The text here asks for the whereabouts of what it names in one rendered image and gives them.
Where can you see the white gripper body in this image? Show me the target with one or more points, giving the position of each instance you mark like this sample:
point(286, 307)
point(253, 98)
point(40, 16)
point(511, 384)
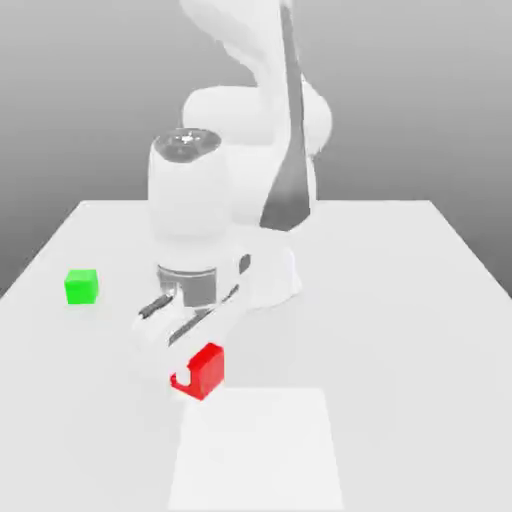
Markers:
point(188, 326)

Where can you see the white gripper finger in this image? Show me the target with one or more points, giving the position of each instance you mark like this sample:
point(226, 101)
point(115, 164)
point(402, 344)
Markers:
point(179, 370)

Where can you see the small red cube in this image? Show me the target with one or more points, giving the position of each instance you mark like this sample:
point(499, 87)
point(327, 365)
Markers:
point(208, 370)

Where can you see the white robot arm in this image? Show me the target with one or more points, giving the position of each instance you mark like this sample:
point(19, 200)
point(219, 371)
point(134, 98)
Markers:
point(188, 192)

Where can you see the small green cube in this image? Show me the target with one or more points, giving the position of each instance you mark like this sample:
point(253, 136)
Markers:
point(81, 286)

